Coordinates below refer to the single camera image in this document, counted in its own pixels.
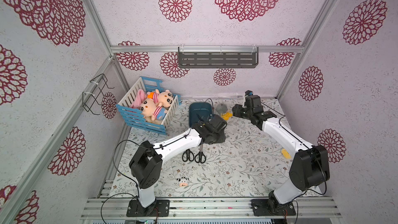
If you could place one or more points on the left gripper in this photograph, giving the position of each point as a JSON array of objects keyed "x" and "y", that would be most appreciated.
[{"x": 221, "y": 136}]

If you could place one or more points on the all black scissors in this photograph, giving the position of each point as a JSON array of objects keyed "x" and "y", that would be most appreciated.
[{"x": 188, "y": 155}]

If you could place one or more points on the teal plastic storage box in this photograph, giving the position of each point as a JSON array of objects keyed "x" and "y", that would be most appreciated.
[{"x": 202, "y": 108}]

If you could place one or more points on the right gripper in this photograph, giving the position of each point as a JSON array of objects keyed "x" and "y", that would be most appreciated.
[{"x": 239, "y": 110}]

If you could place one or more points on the black wire wall rack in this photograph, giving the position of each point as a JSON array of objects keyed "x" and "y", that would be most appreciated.
[{"x": 90, "y": 98}]

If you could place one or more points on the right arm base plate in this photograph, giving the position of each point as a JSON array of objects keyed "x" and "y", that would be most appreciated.
[{"x": 267, "y": 207}]

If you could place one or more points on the yellow toy piece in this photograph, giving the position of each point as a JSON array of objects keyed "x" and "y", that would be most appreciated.
[{"x": 226, "y": 116}]

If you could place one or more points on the black handled steel scissors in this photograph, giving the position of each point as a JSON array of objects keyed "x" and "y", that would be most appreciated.
[{"x": 200, "y": 158}]

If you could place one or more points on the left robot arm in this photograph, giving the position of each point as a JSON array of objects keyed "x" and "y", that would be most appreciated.
[{"x": 148, "y": 160}]

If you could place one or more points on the grey plush toy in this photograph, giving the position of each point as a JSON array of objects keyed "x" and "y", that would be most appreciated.
[{"x": 221, "y": 109}]

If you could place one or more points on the grey wall shelf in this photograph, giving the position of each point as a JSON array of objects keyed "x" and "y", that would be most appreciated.
[{"x": 207, "y": 60}]

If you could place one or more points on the small cow toy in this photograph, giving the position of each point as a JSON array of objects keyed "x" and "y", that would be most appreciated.
[{"x": 183, "y": 182}]

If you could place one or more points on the pink plush toy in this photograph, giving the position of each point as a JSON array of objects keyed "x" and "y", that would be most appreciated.
[{"x": 141, "y": 96}]

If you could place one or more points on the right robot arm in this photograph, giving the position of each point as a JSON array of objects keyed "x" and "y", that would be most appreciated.
[{"x": 310, "y": 166}]

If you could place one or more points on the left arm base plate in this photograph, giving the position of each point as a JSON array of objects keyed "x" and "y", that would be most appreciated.
[{"x": 149, "y": 208}]

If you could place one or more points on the blue white toy crib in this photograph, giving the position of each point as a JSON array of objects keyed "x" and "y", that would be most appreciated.
[{"x": 134, "y": 117}]

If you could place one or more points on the plush doll striped shirt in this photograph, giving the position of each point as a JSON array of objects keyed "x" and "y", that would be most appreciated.
[{"x": 149, "y": 109}]

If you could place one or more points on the yellow sponge ball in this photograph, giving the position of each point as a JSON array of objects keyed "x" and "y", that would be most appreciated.
[{"x": 286, "y": 154}]

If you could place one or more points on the aluminium mounting rail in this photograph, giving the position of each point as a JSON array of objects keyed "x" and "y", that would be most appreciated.
[{"x": 207, "y": 208}]

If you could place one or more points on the plush doll orange shirt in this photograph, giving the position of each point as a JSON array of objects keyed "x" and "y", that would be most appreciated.
[{"x": 164, "y": 98}]

